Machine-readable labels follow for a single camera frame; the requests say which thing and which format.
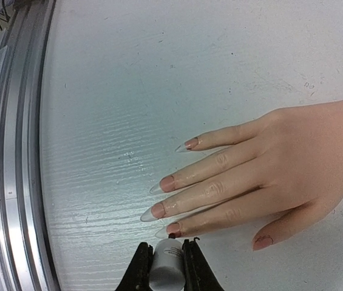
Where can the aluminium front rail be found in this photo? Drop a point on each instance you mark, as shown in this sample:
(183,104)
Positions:
(25,256)

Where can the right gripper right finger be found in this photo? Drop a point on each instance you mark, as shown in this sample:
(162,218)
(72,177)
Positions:
(198,274)

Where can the white nail polish cap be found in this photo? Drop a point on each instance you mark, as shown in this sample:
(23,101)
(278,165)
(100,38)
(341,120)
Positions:
(167,271)

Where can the mannequin hand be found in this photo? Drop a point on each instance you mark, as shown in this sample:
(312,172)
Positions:
(287,163)

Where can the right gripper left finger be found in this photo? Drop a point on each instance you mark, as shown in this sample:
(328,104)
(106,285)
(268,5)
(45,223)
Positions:
(136,277)

